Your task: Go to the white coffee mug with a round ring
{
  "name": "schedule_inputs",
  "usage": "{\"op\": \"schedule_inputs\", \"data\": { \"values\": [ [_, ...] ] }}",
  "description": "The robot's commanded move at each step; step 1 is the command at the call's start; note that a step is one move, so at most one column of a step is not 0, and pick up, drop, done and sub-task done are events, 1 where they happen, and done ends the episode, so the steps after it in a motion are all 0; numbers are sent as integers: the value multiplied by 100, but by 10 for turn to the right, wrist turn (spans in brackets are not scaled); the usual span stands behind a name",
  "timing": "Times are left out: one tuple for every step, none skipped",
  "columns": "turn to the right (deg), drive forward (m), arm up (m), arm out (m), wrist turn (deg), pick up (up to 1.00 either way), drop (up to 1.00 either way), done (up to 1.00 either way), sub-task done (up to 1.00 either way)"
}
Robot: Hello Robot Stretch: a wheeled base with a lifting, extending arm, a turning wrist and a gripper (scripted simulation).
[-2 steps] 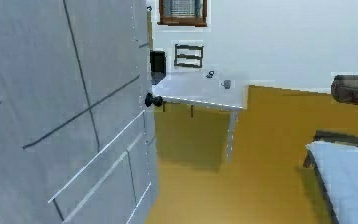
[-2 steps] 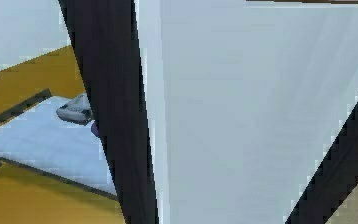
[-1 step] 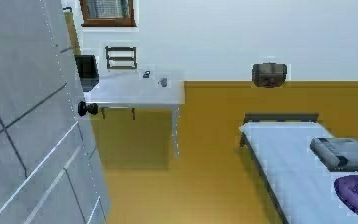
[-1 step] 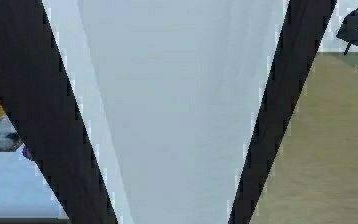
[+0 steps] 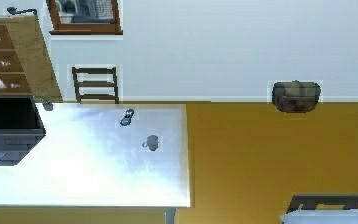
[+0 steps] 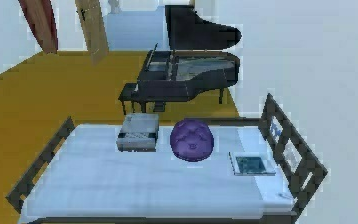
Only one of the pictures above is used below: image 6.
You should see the purple ball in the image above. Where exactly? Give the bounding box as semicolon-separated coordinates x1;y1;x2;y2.
169;118;215;163

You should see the black grand piano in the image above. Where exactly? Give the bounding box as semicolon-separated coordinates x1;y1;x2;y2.
129;4;243;113

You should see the grey laptop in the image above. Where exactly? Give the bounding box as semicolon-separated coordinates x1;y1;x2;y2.
115;112;160;153

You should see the black piano bench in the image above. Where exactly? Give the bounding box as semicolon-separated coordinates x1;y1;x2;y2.
117;83;147;116

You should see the white book with teal cover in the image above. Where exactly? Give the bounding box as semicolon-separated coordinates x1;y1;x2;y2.
228;151;277;177

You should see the light wooden room door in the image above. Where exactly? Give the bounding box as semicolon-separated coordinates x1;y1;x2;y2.
74;0;110;66

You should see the white bed with dark frame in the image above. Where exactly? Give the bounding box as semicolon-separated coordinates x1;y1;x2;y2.
5;93;329;224

